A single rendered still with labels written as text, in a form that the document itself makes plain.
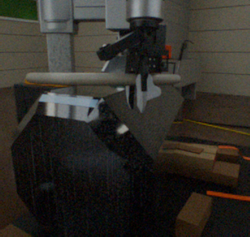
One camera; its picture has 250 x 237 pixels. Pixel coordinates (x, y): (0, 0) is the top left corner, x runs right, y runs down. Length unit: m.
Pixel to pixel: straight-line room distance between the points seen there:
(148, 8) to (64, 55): 1.60
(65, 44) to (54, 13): 0.25
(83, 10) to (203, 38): 4.69
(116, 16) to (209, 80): 5.23
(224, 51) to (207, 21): 0.82
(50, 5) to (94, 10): 0.33
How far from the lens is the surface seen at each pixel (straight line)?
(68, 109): 1.05
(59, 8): 2.08
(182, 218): 1.44
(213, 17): 6.45
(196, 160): 2.00
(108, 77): 0.57
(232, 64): 6.31
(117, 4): 1.38
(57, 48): 2.14
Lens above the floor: 1.00
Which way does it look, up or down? 15 degrees down
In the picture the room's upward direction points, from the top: straight up
